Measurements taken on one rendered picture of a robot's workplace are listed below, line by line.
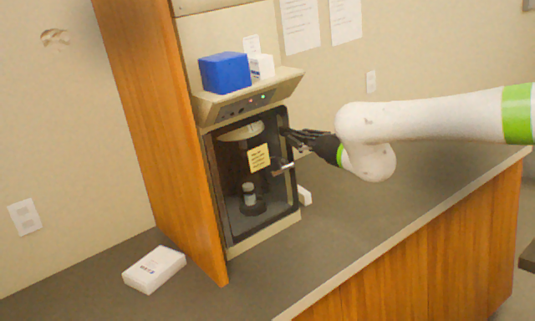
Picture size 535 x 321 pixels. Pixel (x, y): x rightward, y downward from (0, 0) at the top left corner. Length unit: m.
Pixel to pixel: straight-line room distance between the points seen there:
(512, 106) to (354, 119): 0.31
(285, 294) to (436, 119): 0.66
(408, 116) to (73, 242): 1.22
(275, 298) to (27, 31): 1.06
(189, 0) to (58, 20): 0.49
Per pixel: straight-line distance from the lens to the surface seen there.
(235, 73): 1.15
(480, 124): 0.92
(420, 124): 0.95
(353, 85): 2.26
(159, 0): 1.06
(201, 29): 1.21
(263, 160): 1.38
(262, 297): 1.31
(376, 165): 1.07
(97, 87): 1.57
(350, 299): 1.51
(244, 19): 1.28
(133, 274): 1.47
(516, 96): 0.91
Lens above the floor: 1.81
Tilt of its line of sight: 23 degrees down
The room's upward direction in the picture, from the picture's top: 9 degrees counter-clockwise
